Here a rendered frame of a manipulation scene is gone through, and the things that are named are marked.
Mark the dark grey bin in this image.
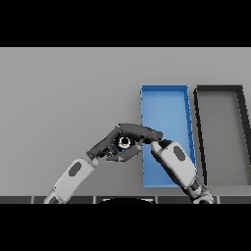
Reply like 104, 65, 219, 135
192, 84, 251, 187

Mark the left robot hand dark grey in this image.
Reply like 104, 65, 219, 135
85, 124, 144, 163

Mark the right robot hand dark grey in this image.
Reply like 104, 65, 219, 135
119, 123, 165, 144

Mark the blue bin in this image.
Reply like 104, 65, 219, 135
140, 83, 198, 188

